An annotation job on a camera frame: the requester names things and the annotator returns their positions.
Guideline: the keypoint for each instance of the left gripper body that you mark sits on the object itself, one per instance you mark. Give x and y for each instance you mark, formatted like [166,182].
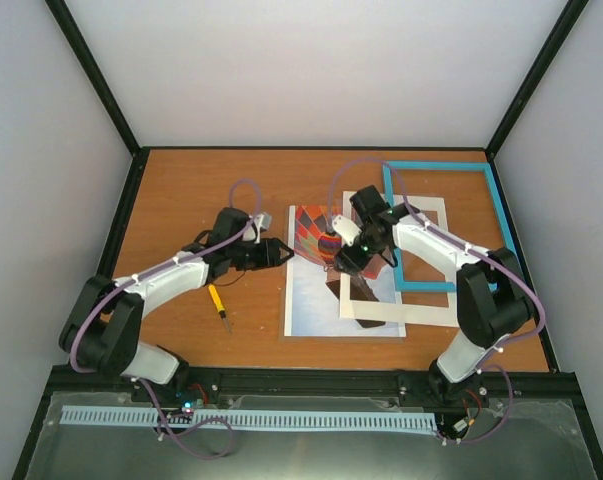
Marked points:
[252,261]

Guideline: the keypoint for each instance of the blue slotted cable duct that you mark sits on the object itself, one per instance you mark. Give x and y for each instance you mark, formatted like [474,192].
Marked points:
[253,420]

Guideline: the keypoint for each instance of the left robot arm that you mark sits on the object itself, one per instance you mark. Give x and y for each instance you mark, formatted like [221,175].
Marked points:
[102,333]

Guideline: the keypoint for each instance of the yellow handled screwdriver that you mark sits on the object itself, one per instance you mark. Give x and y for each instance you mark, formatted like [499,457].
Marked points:
[219,306]

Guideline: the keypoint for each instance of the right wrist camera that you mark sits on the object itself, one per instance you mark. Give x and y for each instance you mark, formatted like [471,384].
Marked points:
[346,229]

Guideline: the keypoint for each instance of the hot air balloon photo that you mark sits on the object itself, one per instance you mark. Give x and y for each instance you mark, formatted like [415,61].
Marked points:
[312,299]

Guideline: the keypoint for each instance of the white mat board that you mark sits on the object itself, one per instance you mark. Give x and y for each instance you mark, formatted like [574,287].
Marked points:
[397,311]

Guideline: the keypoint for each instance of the small lit circuit board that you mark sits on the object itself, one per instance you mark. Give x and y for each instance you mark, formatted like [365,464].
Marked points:
[193,397]

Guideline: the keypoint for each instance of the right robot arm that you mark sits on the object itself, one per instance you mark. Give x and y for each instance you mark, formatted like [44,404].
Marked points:
[493,302]

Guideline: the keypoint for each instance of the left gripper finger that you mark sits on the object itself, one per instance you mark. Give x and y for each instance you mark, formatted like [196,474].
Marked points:
[278,259]
[276,246]

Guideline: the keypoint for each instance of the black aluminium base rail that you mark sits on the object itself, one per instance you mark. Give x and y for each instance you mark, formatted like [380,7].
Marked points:
[406,388]

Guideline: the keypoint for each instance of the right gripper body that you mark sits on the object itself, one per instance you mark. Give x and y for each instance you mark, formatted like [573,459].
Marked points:
[349,260]

